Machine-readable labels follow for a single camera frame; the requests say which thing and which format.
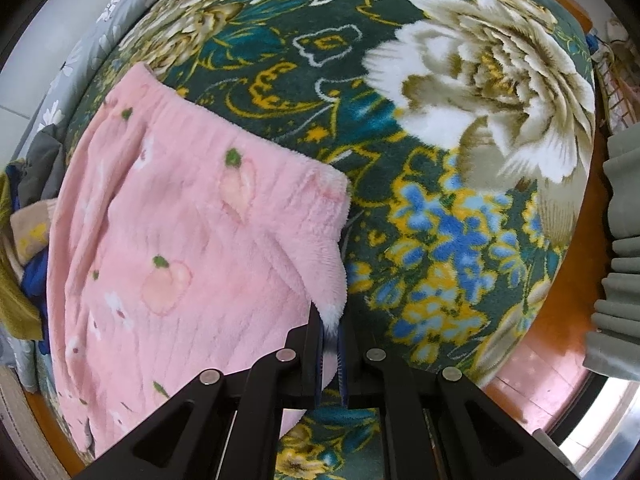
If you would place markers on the white wardrobe black stripe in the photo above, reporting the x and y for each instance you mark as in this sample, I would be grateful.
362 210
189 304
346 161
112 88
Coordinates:
60 35

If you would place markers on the blue-grey floral pillow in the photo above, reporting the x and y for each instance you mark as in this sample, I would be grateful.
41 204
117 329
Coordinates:
17 360

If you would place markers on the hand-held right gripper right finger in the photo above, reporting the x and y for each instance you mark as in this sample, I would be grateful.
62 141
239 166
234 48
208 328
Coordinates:
342 360

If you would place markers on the orange wooden bed frame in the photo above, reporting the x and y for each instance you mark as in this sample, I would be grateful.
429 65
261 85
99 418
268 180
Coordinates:
550 360

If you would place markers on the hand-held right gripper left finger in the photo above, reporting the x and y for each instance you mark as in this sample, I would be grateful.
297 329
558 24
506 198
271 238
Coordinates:
319 360

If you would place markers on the grey green curtain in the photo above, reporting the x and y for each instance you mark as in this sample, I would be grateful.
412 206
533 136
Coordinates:
620 260

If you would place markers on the window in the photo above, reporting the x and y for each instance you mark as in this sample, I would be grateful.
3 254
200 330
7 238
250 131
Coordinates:
595 430

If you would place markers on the dark grey garment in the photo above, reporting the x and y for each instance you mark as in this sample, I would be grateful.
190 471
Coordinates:
45 165

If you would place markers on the blue-grey floral quilt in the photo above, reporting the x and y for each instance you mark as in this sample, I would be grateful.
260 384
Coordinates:
115 5

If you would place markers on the royal blue garment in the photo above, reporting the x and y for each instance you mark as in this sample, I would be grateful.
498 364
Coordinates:
34 280

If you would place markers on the olive green fleece sweater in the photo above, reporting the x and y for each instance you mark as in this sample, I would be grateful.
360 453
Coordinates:
15 290

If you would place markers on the beige fuzzy garment yellow print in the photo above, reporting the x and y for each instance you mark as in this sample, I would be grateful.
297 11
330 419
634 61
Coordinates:
30 230

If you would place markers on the pink fleece pants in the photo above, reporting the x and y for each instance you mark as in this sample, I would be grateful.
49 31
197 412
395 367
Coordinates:
175 240

